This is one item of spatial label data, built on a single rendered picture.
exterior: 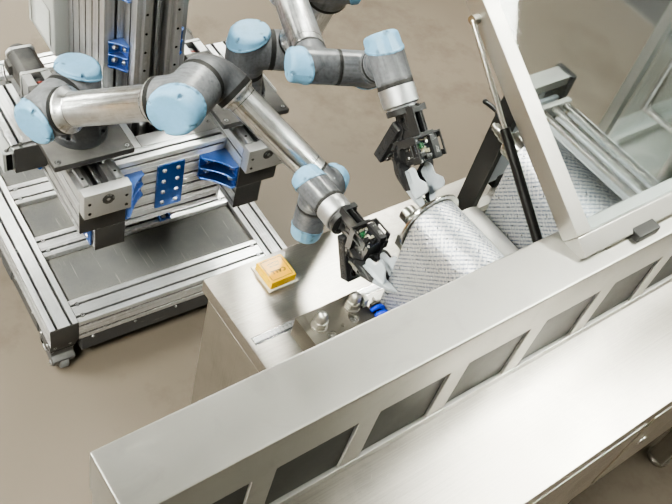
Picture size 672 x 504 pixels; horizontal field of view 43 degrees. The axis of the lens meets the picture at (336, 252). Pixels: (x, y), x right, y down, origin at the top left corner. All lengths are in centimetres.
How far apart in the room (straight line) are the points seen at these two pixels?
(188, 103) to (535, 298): 100
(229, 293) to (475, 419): 87
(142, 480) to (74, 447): 189
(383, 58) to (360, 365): 86
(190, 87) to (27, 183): 132
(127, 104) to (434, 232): 77
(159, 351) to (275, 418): 204
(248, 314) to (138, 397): 98
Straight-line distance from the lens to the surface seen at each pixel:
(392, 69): 172
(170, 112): 191
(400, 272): 178
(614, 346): 145
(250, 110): 202
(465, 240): 166
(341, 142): 379
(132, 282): 283
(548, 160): 121
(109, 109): 204
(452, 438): 124
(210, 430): 92
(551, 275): 118
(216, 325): 202
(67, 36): 273
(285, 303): 198
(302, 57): 177
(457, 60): 451
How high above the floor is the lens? 245
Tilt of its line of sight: 47 degrees down
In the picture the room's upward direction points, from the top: 18 degrees clockwise
